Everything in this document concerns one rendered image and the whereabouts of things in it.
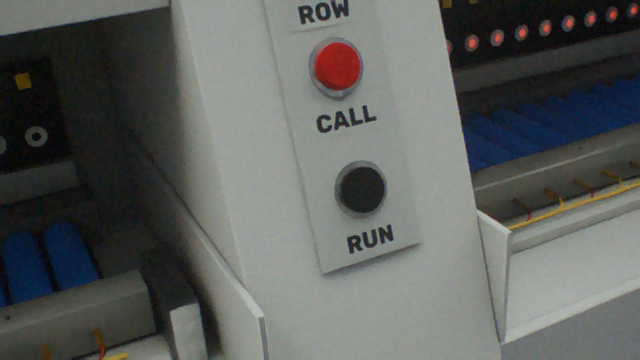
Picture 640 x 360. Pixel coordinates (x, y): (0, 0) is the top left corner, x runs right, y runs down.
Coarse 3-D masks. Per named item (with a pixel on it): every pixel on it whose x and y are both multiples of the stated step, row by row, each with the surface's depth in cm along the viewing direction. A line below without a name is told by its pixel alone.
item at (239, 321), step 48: (0, 192) 37; (48, 192) 38; (144, 192) 38; (144, 240) 38; (192, 240) 29; (192, 288) 32; (240, 288) 25; (144, 336) 31; (192, 336) 29; (240, 336) 26
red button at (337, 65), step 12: (324, 48) 25; (336, 48) 25; (348, 48) 25; (324, 60) 25; (336, 60) 25; (348, 60) 25; (324, 72) 25; (336, 72) 25; (348, 72) 25; (324, 84) 25; (336, 84) 25; (348, 84) 25
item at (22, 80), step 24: (0, 72) 36; (24, 72) 36; (48, 72) 37; (0, 96) 36; (24, 96) 37; (48, 96) 37; (0, 120) 37; (24, 120) 37; (48, 120) 38; (24, 144) 38; (48, 144) 38; (0, 168) 37
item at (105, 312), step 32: (96, 288) 30; (128, 288) 30; (0, 320) 28; (32, 320) 28; (64, 320) 29; (96, 320) 29; (128, 320) 30; (0, 352) 28; (32, 352) 29; (64, 352) 29
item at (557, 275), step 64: (448, 0) 45; (512, 0) 48; (576, 0) 50; (512, 64) 49; (576, 64) 52; (512, 128) 45; (576, 128) 43; (512, 192) 37; (576, 192) 39; (512, 256) 35; (576, 256) 34; (512, 320) 30; (576, 320) 31
